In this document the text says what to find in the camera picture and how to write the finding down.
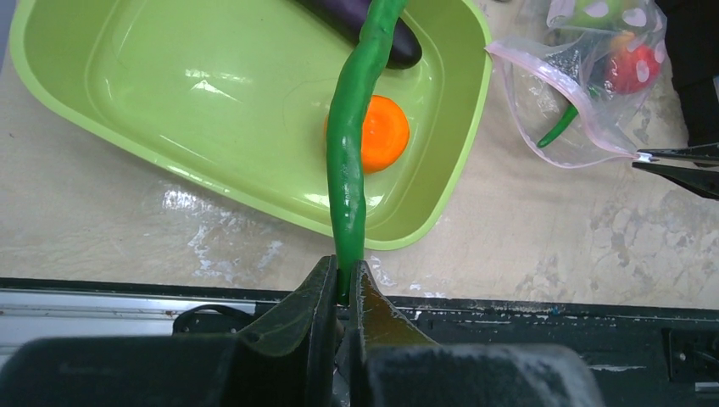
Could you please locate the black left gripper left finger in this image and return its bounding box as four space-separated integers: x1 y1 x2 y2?
1 256 337 406

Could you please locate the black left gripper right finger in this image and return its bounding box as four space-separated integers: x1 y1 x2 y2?
348 261 605 406

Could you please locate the clear zip top bag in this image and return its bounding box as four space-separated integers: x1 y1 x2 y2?
487 1 666 169

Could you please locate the purple fake eggplant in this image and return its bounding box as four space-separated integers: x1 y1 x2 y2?
294 0 423 71

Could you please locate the black mounting base rail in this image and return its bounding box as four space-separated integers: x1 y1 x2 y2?
1 277 718 406

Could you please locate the black plastic toolbox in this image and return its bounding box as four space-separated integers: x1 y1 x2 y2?
656 0 718 147

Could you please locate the orange fake tangerine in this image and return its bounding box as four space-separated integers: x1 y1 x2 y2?
324 94 411 176

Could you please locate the green fake chili pepper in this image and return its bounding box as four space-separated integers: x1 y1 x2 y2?
326 0 407 305

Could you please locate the green plastic tray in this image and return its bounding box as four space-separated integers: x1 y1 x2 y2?
9 1 492 250

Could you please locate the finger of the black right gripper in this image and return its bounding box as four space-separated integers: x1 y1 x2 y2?
632 143 718 201

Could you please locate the red fake fruit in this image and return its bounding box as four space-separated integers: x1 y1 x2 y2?
605 44 663 95

